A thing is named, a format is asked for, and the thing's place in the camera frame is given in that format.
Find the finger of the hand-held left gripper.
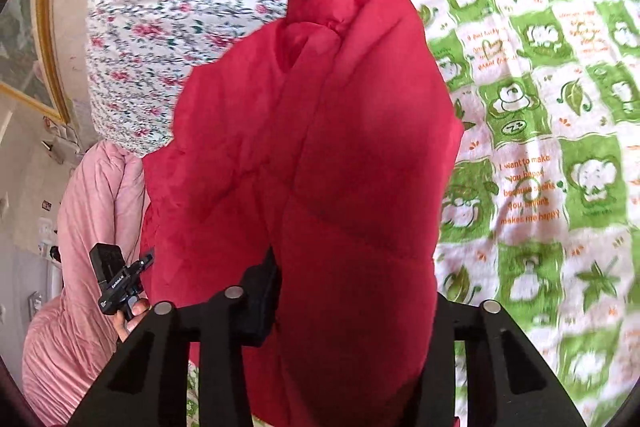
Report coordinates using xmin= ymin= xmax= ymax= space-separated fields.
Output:
xmin=133 ymin=249 xmax=156 ymax=274

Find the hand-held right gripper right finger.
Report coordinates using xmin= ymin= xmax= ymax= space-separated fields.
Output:
xmin=410 ymin=293 xmax=587 ymax=427

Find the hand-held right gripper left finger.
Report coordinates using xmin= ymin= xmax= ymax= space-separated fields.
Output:
xmin=67 ymin=247 xmax=282 ymax=427

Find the red quilted jacket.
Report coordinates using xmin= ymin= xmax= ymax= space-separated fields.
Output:
xmin=140 ymin=0 xmax=467 ymax=427

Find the person's left hand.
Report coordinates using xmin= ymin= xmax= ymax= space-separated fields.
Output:
xmin=114 ymin=297 xmax=152 ymax=344

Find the pink quilt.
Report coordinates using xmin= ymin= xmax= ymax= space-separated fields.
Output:
xmin=22 ymin=139 xmax=152 ymax=427

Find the green checked printed blanket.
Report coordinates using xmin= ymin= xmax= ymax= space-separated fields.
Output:
xmin=186 ymin=0 xmax=640 ymax=427

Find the floral print quilt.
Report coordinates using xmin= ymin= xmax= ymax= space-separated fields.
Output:
xmin=85 ymin=0 xmax=453 ymax=158

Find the gold picture frame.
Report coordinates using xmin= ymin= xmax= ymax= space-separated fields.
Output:
xmin=0 ymin=0 xmax=72 ymax=124

